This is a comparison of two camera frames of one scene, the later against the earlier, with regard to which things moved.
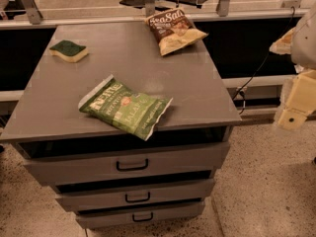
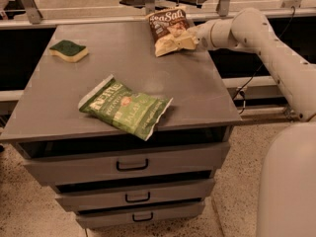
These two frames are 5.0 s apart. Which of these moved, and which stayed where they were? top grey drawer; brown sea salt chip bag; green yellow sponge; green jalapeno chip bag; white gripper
Moved: white gripper; brown sea salt chip bag
Stayed: green jalapeno chip bag; green yellow sponge; top grey drawer
